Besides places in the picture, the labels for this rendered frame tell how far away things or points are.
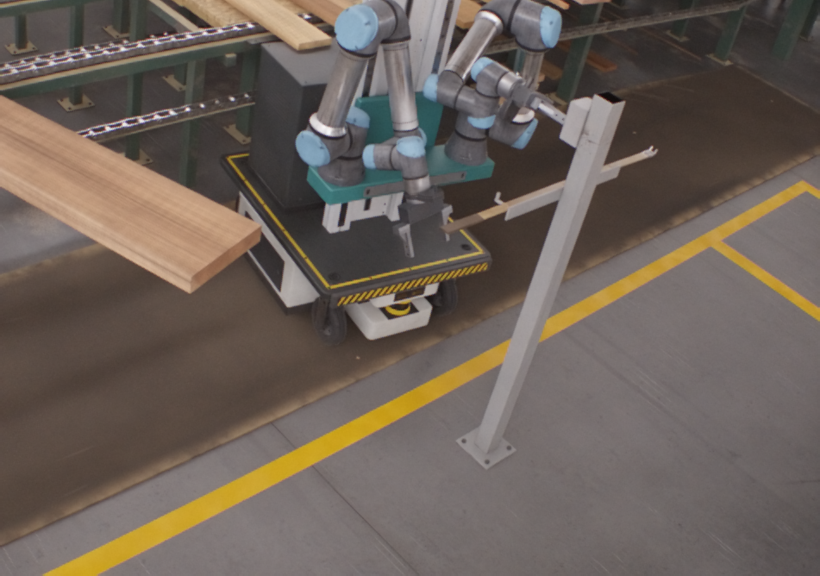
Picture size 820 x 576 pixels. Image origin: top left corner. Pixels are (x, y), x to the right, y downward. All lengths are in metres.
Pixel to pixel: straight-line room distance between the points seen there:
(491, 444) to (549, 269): 0.72
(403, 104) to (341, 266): 0.69
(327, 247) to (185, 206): 1.03
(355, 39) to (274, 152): 0.92
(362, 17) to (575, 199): 0.74
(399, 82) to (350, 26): 0.26
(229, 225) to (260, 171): 1.26
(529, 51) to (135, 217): 1.33
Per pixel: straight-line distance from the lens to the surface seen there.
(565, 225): 2.50
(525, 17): 2.84
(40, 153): 2.46
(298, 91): 3.10
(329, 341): 3.23
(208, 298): 3.42
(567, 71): 5.47
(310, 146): 2.72
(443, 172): 3.10
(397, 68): 2.66
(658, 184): 4.95
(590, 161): 2.40
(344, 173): 2.88
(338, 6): 3.70
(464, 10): 3.93
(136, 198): 2.28
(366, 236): 3.29
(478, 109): 2.60
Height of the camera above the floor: 2.20
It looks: 36 degrees down
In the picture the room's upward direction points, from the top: 14 degrees clockwise
